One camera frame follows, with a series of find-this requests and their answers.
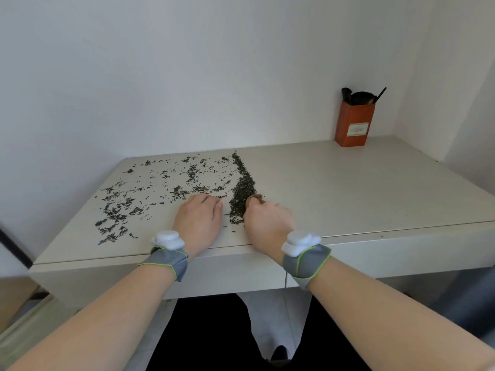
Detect person's left forearm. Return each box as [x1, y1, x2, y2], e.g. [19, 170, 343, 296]
[8, 263, 175, 371]

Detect scattered loose tea leaves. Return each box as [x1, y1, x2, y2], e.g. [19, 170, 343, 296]
[94, 154, 232, 246]

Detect person's left hand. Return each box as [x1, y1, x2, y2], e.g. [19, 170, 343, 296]
[172, 193, 224, 260]

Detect orange tool holder box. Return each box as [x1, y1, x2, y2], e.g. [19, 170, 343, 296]
[334, 100, 376, 148]

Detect person's right forearm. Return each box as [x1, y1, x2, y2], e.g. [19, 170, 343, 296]
[302, 258, 495, 371]

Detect wooden furniture panel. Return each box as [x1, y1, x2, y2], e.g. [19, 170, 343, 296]
[0, 275, 44, 333]

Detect person's right hand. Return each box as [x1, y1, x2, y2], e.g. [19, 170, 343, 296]
[242, 195, 297, 266]

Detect white desk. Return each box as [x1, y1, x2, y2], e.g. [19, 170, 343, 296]
[29, 135, 495, 310]

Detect pile of green tea leaves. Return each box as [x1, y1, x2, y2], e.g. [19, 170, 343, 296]
[228, 150, 257, 225]

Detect grey wristband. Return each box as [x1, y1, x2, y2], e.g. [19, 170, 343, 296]
[282, 243, 333, 291]
[138, 245, 189, 283]

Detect white wrist tracker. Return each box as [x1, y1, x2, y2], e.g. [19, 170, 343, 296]
[150, 230, 187, 251]
[281, 230, 322, 256]

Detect black trousers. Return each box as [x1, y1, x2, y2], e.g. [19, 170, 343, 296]
[156, 293, 373, 371]

